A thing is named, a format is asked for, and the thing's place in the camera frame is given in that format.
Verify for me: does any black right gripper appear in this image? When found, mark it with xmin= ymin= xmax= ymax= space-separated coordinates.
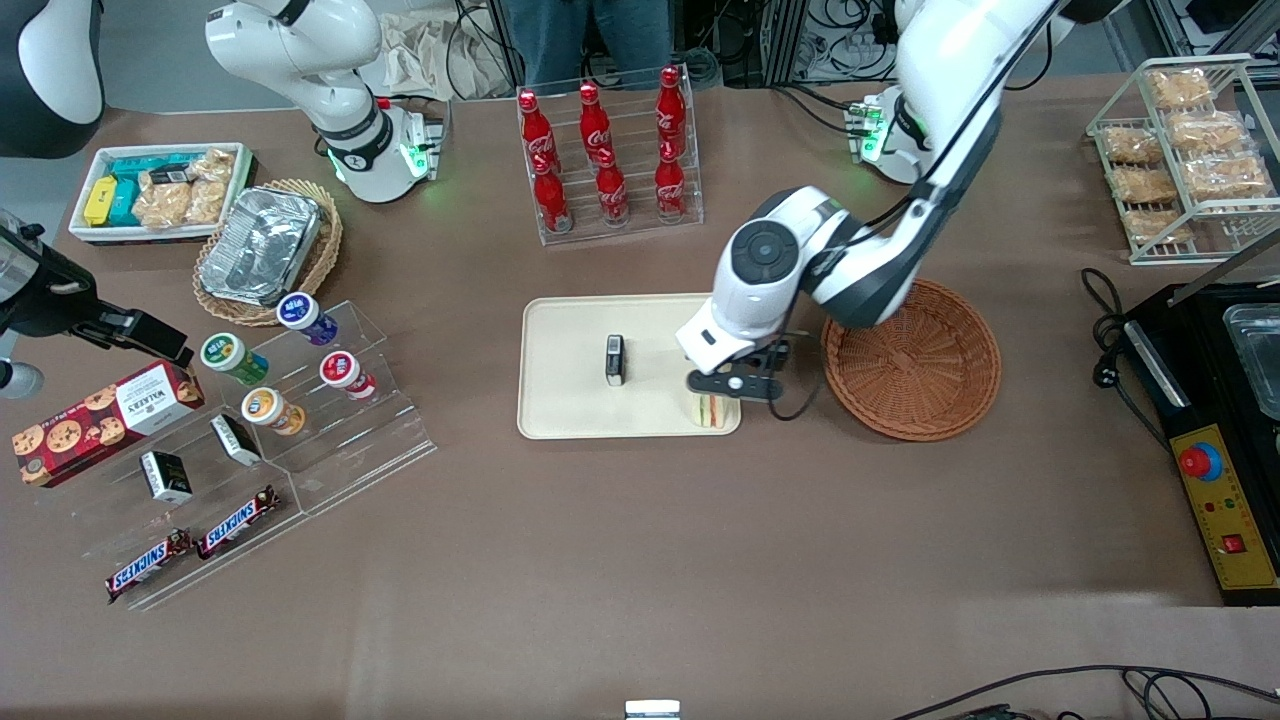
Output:
xmin=0 ymin=228 xmax=193 ymax=368

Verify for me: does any silver foil tray stack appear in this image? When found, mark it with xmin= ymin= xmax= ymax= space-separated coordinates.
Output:
xmin=198 ymin=187 xmax=323 ymax=306

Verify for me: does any cream plastic tray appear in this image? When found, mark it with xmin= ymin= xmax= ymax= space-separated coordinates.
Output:
xmin=517 ymin=293 xmax=743 ymax=441

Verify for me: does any brown wicker basket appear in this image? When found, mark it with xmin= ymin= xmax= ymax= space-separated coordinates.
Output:
xmin=821 ymin=278 xmax=1002 ymax=443

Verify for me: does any light tan wicker basket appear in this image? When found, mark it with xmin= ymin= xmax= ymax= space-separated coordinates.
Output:
xmin=193 ymin=180 xmax=344 ymax=328

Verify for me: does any green gum jar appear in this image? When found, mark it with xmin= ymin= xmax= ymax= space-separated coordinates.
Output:
xmin=200 ymin=333 xmax=269 ymax=387

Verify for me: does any red Walkers shortbread box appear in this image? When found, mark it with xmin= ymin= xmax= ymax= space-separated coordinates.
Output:
xmin=12 ymin=360 xmax=206 ymax=489

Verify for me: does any white plastic bin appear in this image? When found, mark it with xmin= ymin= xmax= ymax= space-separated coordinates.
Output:
xmin=68 ymin=143 xmax=256 ymax=247

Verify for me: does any orange gum jar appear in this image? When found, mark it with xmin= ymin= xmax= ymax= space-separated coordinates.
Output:
xmin=241 ymin=388 xmax=306 ymax=436

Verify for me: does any purple gum jar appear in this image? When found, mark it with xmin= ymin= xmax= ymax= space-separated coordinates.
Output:
xmin=277 ymin=292 xmax=339 ymax=347

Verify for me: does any clear acrylic bottle rack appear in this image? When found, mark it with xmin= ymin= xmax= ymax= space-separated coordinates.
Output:
xmin=516 ymin=62 xmax=704 ymax=247

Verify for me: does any red gum jar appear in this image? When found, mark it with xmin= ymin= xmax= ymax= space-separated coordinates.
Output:
xmin=320 ymin=351 xmax=377 ymax=401

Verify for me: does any Snickers chocolate bar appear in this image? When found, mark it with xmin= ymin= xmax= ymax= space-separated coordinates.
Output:
xmin=105 ymin=530 xmax=193 ymax=604
xmin=196 ymin=486 xmax=281 ymax=561

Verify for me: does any red cola bottle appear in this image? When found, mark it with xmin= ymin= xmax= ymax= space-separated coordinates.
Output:
xmin=579 ymin=83 xmax=613 ymax=161
xmin=655 ymin=145 xmax=688 ymax=216
xmin=532 ymin=158 xmax=573 ymax=234
xmin=518 ymin=90 xmax=559 ymax=171
xmin=594 ymin=150 xmax=631 ymax=227
xmin=656 ymin=66 xmax=689 ymax=151

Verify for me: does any clear acrylic tiered stand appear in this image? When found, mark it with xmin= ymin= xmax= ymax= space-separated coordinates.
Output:
xmin=75 ymin=300 xmax=438 ymax=611

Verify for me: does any person in blue jeans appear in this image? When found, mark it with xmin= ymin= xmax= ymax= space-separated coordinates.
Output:
xmin=500 ymin=0 xmax=673 ymax=87

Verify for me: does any crumpled beige paper bag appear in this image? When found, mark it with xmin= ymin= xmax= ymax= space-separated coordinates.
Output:
xmin=378 ymin=8 xmax=521 ymax=101

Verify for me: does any black machine with yellow panel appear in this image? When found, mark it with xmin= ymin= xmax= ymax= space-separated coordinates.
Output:
xmin=1120 ymin=228 xmax=1280 ymax=608

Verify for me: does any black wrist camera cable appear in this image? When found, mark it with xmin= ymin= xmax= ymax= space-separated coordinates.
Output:
xmin=765 ymin=328 xmax=829 ymax=421

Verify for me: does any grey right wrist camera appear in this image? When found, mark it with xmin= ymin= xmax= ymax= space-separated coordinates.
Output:
xmin=0 ymin=358 xmax=46 ymax=401

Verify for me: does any black cable bundle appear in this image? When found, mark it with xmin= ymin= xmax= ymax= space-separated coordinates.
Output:
xmin=800 ymin=0 xmax=901 ymax=86

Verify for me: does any black power cable with plug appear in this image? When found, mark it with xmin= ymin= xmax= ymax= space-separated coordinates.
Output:
xmin=1080 ymin=267 xmax=1138 ymax=393

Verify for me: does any white wire shelf rack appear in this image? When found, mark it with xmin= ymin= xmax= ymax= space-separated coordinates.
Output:
xmin=1087 ymin=55 xmax=1280 ymax=266

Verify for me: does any long black cable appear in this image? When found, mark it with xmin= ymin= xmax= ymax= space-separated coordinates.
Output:
xmin=890 ymin=664 xmax=1280 ymax=720

